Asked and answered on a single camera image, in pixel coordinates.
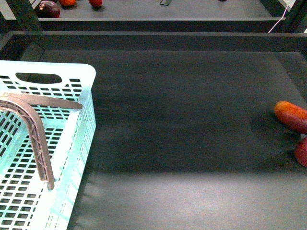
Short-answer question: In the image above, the light blue plastic basket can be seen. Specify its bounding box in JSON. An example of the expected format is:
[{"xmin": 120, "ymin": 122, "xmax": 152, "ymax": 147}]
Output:
[{"xmin": 0, "ymin": 60, "xmax": 96, "ymax": 230}]

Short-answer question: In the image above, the small red apple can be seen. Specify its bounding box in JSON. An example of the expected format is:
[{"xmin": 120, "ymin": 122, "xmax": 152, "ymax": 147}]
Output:
[{"xmin": 88, "ymin": 0, "xmax": 103, "ymax": 8}]

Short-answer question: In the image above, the black near produce tray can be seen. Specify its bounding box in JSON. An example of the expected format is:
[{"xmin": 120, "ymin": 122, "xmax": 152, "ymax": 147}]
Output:
[{"xmin": 0, "ymin": 32, "xmax": 307, "ymax": 230}]

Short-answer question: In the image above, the black produce tray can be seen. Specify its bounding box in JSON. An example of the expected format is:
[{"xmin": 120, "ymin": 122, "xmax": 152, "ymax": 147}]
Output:
[
  {"xmin": 39, "ymin": 0, "xmax": 295, "ymax": 32},
  {"xmin": 0, "ymin": 32, "xmax": 307, "ymax": 230}
]

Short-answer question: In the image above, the black far produce tray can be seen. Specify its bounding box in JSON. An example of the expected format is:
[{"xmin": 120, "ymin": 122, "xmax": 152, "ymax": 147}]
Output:
[{"xmin": 39, "ymin": 0, "xmax": 295, "ymax": 32}]

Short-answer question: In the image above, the orange tomato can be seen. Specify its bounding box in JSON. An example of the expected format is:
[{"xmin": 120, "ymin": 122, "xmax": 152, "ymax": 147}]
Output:
[{"xmin": 59, "ymin": 0, "xmax": 76, "ymax": 7}]

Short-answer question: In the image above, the red orange mango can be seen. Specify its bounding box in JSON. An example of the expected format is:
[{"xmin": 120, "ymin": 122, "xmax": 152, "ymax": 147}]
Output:
[{"xmin": 274, "ymin": 101, "xmax": 307, "ymax": 135}]

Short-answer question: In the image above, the dark purple eggplant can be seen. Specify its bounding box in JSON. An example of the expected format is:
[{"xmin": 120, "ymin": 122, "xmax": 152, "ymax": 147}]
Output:
[{"xmin": 35, "ymin": 0, "xmax": 61, "ymax": 18}]

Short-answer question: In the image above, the brown basket handle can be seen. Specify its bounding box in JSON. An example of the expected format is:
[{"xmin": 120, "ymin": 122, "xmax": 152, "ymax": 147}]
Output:
[{"xmin": 0, "ymin": 92, "xmax": 83, "ymax": 190}]

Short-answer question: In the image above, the black metal rack post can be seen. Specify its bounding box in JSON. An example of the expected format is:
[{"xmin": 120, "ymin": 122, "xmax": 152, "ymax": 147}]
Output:
[{"xmin": 282, "ymin": 0, "xmax": 307, "ymax": 33}]

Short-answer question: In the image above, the white pink cable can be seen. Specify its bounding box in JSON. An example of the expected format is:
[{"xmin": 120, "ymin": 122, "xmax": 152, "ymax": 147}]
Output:
[{"xmin": 268, "ymin": 4, "xmax": 289, "ymax": 34}]

